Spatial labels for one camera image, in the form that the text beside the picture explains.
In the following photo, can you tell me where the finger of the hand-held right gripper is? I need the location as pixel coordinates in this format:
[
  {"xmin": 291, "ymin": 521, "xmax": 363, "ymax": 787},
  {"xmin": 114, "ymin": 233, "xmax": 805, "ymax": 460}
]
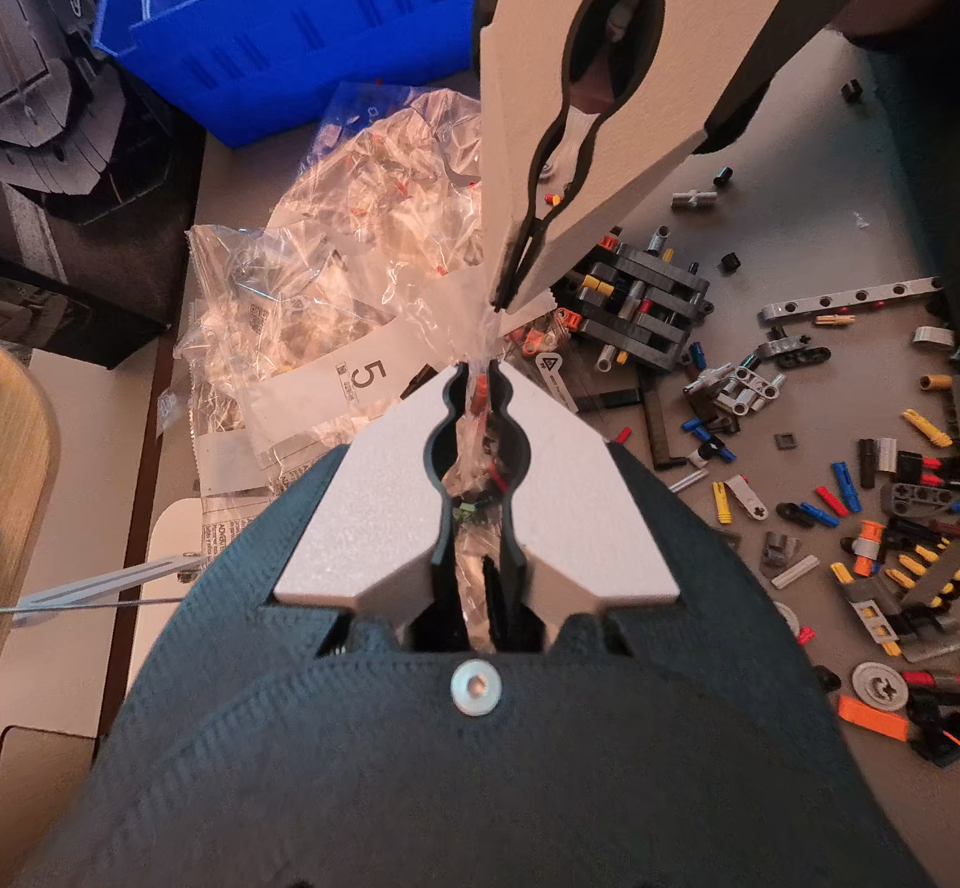
[
  {"xmin": 480, "ymin": 0, "xmax": 640, "ymax": 313},
  {"xmin": 504, "ymin": 0, "xmax": 828, "ymax": 316}
]

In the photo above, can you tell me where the crumpled clear lego bag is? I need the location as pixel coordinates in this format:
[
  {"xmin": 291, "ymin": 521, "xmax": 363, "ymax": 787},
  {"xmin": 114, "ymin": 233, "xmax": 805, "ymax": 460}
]
[{"xmin": 281, "ymin": 81, "xmax": 485, "ymax": 281}]

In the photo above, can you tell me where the long light grey lego beam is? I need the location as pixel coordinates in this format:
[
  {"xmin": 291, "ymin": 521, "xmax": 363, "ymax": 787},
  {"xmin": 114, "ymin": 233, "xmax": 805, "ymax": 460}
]
[{"xmin": 757, "ymin": 276, "xmax": 948, "ymax": 326}]

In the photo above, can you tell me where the clear bag with number strip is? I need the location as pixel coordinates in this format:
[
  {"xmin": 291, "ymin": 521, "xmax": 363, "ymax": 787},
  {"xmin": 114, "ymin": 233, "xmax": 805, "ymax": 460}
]
[{"xmin": 172, "ymin": 224, "xmax": 526, "ymax": 478}]

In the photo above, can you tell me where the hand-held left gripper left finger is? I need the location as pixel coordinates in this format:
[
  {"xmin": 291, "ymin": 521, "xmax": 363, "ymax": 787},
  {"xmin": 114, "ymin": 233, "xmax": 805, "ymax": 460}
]
[{"xmin": 273, "ymin": 363, "xmax": 468, "ymax": 650}]

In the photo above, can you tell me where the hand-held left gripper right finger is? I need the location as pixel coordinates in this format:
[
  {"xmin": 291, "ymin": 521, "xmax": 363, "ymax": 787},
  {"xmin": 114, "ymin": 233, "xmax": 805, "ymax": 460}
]
[{"xmin": 489, "ymin": 363, "xmax": 681, "ymax": 650}]

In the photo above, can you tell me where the small clear lego bag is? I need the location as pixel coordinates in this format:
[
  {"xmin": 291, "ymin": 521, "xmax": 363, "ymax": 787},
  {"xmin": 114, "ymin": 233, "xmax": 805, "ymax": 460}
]
[{"xmin": 448, "ymin": 288, "xmax": 582, "ymax": 649}]

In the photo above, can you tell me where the tan cardboard box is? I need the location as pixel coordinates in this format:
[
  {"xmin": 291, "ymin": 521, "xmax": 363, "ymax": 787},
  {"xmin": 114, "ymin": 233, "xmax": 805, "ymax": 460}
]
[{"xmin": 0, "ymin": 723, "xmax": 100, "ymax": 888}]

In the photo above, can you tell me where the clear bag with warning print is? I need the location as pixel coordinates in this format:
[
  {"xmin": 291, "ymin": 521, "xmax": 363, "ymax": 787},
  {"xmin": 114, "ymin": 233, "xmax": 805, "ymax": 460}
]
[{"xmin": 191, "ymin": 430, "xmax": 316, "ymax": 553}]

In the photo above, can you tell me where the pile of loose lego pieces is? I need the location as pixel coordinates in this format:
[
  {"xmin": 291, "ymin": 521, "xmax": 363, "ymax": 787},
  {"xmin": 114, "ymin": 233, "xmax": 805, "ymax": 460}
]
[{"xmin": 667, "ymin": 78, "xmax": 960, "ymax": 772}]

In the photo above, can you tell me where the grey lego frame assembly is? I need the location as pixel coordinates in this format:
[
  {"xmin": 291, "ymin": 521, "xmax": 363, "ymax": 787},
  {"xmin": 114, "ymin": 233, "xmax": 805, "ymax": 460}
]
[{"xmin": 566, "ymin": 228, "xmax": 715, "ymax": 373}]

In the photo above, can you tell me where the wooden book stand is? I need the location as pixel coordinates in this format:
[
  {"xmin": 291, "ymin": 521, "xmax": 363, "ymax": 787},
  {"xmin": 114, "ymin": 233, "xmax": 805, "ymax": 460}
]
[{"xmin": 0, "ymin": 348, "xmax": 252, "ymax": 637}]

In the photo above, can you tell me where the dark lego set box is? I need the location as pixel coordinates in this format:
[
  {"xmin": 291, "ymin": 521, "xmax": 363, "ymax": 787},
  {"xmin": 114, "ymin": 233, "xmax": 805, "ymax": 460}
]
[{"xmin": 0, "ymin": 0, "xmax": 205, "ymax": 371}]

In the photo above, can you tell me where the light grey lego connector cluster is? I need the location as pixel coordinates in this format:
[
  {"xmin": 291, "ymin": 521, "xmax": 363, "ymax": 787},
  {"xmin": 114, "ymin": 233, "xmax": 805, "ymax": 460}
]
[{"xmin": 684, "ymin": 361, "xmax": 787, "ymax": 418}]

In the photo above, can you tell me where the black L-shaped lego beam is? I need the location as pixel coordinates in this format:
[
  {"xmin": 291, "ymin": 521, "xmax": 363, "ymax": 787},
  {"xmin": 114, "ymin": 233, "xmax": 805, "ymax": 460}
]
[{"xmin": 585, "ymin": 385, "xmax": 690, "ymax": 470}]

